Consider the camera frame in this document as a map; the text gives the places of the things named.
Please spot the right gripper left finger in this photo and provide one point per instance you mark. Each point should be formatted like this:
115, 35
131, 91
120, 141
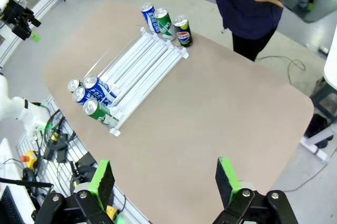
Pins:
102, 182

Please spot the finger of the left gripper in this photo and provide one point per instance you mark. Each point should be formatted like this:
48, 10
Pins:
35, 37
37, 22

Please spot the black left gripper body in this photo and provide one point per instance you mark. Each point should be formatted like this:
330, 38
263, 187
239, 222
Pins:
17, 17

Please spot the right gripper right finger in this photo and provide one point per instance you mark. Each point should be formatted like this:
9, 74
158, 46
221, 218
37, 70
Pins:
225, 179

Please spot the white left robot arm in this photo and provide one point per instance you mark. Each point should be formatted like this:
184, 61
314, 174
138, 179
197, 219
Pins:
15, 105

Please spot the person in purple jacket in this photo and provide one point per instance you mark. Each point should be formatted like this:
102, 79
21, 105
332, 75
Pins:
245, 19

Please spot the white slotted mounting plate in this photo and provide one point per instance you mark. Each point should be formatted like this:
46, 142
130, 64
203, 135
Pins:
79, 153

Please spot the black power adapter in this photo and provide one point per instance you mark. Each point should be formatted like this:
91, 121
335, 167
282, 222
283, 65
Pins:
56, 150

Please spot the green Chilsung cider can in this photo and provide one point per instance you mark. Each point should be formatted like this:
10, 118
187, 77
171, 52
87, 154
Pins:
164, 24
97, 112

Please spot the blue Pocari Sweat can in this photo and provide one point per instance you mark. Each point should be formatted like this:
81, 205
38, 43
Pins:
80, 94
101, 87
150, 19

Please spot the yellow emergency stop button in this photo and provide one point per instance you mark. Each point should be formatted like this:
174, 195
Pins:
31, 159

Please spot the black keyboard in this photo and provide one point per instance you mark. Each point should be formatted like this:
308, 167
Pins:
10, 208

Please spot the clear can dispenser rack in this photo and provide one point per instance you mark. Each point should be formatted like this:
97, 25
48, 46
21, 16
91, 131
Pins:
142, 61

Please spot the white table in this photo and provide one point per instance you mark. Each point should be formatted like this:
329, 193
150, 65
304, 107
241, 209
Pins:
331, 71

